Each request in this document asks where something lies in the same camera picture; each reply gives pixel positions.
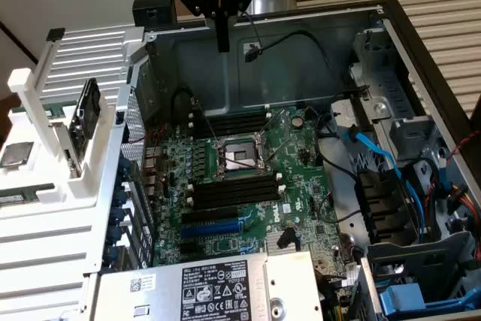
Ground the CPU socket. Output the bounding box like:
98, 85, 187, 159
210, 131, 274, 183

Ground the white parts rack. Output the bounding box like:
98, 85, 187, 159
0, 68, 118, 221

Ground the yellow red power wire bundle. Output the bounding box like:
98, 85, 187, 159
449, 181, 481, 235

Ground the long black expansion slot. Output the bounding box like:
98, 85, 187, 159
181, 206, 241, 226

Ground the thin metal locking lever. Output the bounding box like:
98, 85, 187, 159
190, 97, 221, 147
221, 155, 272, 171

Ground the silver CPU chip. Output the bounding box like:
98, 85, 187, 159
0, 141, 35, 168

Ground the black plastic duct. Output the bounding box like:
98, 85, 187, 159
355, 169, 419, 246

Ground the flat blue SATA wire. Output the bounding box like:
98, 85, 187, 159
342, 124, 428, 241

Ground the blue plastic bay latch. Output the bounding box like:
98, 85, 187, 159
378, 282, 481, 315

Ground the red black twisted wire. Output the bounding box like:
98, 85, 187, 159
122, 127, 170, 186
446, 135, 481, 159

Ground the open grey PC case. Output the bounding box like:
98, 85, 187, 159
84, 0, 481, 321

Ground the RAM slot with white clips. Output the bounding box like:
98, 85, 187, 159
187, 112, 272, 132
186, 173, 283, 196
189, 104, 271, 122
185, 184, 287, 210

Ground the silver power supply with label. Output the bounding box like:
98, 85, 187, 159
88, 250, 325, 321

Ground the black block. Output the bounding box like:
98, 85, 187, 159
133, 0, 177, 29

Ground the silver chipset heatsink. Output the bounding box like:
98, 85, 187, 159
265, 229, 301, 253

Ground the blue expansion slot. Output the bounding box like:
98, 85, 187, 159
180, 219, 244, 239

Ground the black wire with connector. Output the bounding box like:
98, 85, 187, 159
240, 11, 371, 96

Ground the metal socket cover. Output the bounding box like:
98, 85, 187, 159
259, 108, 295, 164

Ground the graphics card with metal bracket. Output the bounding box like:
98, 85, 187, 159
51, 120, 91, 181

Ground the black card in rack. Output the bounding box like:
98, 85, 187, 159
70, 77, 102, 141

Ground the green Dell motherboard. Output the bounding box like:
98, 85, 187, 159
144, 104, 362, 273

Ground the black end cap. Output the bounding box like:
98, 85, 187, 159
45, 27, 67, 42

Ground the grey metal disk bay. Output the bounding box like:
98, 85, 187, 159
360, 230, 481, 321

